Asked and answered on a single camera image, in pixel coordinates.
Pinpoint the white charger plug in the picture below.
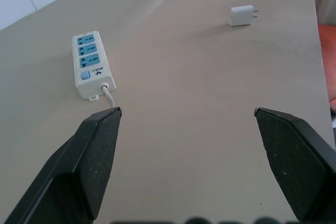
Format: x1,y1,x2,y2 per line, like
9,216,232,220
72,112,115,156
228,5,259,28

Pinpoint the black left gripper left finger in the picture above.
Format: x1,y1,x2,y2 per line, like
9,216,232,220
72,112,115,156
0,106,123,224

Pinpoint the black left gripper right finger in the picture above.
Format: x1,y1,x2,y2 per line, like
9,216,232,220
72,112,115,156
254,107,336,224

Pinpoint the white power cable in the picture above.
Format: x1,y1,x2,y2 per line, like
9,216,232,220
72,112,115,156
100,83,117,109

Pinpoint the white power strip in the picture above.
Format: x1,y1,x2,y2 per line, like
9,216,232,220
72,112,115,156
71,31,117,103

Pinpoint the orange object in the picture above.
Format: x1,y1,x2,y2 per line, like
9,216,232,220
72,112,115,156
318,23,336,104

